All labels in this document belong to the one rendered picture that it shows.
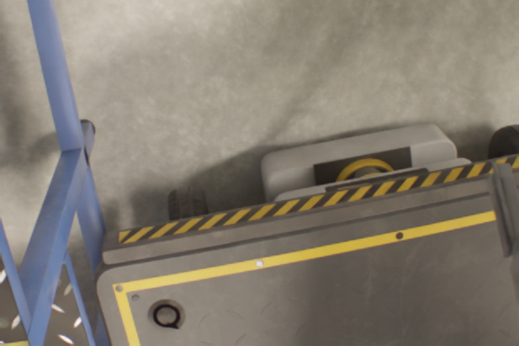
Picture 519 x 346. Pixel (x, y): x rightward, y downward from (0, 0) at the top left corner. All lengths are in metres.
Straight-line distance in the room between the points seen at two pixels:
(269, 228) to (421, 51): 0.43
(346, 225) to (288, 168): 0.20
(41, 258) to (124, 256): 0.16
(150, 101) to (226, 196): 0.18
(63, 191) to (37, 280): 0.22
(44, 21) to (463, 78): 0.61
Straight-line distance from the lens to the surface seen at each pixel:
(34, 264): 0.80
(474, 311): 1.04
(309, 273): 0.96
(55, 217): 0.89
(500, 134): 1.23
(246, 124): 1.22
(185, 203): 1.13
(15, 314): 0.66
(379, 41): 1.22
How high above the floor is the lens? 1.16
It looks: 70 degrees down
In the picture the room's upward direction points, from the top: 164 degrees clockwise
